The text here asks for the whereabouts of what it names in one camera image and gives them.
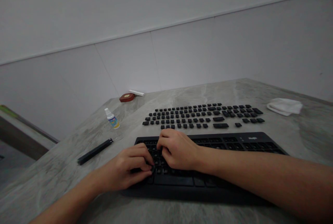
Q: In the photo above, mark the person's right hand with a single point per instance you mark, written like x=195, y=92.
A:
x=182, y=151

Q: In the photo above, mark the person's left hand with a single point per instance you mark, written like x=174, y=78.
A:
x=125, y=168

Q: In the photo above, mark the person's left fingers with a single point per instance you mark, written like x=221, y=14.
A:
x=144, y=153

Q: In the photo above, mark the person's left thumb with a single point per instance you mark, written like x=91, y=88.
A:
x=143, y=174

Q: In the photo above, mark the person's right fingers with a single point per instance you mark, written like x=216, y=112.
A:
x=164, y=143

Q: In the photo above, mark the black computer keyboard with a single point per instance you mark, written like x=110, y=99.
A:
x=234, y=143

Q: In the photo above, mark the rows of loose black keycaps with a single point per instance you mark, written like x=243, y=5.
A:
x=197, y=116

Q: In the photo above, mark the small white spray bottle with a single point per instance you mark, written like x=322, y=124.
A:
x=113, y=121

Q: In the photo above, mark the black pen-shaped brush tool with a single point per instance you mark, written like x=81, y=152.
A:
x=95, y=151

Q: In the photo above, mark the flat white strip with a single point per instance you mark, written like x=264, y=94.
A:
x=136, y=92

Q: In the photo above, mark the small brown box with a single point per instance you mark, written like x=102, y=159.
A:
x=127, y=97

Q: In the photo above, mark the white crumpled cloth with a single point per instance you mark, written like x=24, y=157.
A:
x=286, y=106

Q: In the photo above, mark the grey bench with green edge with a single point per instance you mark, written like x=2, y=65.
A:
x=18, y=133

